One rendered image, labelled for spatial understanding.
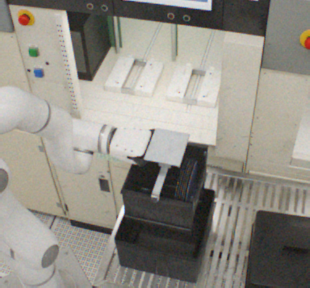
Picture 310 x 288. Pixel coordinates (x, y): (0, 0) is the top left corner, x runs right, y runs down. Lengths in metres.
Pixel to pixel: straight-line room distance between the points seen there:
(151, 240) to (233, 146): 0.45
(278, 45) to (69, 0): 0.68
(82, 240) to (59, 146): 1.44
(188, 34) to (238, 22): 0.94
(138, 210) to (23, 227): 0.36
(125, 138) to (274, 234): 0.63
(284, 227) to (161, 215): 0.47
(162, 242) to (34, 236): 0.59
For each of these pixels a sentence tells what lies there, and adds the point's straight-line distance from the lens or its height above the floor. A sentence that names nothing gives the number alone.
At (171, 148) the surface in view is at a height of 1.27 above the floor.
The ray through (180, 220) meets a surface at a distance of 1.43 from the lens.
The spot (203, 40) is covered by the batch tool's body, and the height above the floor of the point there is 0.87.
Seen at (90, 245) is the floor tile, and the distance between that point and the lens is 2.67.
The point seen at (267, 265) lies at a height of 0.86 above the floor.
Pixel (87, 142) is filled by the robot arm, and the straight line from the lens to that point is 1.39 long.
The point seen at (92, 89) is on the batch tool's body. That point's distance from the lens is 2.15.
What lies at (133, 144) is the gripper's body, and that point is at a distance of 1.36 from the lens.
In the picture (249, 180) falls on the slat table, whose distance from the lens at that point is 1.94.
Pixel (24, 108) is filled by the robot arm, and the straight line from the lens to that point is 1.11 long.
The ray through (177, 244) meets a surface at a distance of 1.75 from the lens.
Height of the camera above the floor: 2.29
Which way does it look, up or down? 46 degrees down
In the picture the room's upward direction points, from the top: 1 degrees counter-clockwise
